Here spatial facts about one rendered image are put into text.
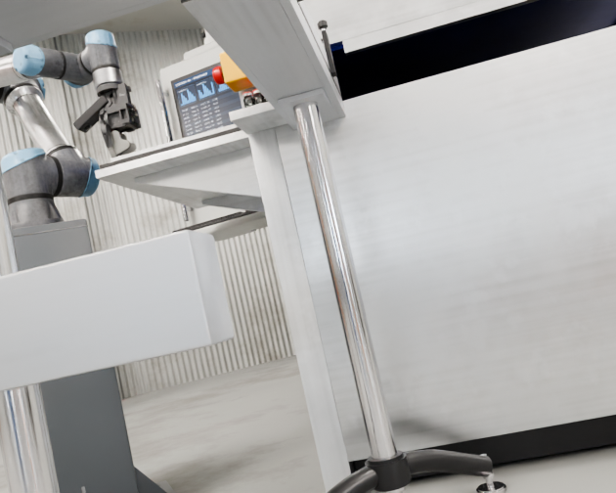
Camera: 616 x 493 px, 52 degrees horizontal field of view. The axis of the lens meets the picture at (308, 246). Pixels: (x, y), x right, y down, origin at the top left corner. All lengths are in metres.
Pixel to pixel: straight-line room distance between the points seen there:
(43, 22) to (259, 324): 5.17
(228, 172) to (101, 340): 0.97
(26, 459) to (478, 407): 0.95
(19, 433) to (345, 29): 1.10
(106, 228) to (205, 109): 3.22
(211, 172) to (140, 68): 4.66
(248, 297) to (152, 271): 5.22
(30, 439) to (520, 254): 1.02
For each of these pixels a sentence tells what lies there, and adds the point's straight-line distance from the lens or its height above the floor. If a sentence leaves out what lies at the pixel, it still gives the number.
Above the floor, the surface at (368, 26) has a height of 1.03.
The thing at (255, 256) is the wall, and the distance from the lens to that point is 5.93.
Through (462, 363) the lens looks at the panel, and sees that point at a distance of 1.42.
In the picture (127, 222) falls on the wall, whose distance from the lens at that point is 5.78.
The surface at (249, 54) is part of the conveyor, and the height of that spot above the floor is 0.84.
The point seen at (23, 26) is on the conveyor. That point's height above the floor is 0.84.
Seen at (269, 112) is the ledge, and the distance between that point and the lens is 1.37.
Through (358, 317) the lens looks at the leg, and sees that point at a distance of 1.19.
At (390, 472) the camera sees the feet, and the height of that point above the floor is 0.12.
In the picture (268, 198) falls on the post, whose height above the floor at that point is 0.70.
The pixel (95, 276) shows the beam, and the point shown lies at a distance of 0.69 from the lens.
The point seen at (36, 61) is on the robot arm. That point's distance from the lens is 1.80.
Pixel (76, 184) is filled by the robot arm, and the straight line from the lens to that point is 1.90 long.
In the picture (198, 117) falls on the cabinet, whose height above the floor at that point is 1.29.
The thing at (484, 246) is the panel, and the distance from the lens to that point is 1.41.
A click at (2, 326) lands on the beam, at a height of 0.50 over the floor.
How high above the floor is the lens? 0.45
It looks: 5 degrees up
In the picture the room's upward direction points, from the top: 13 degrees counter-clockwise
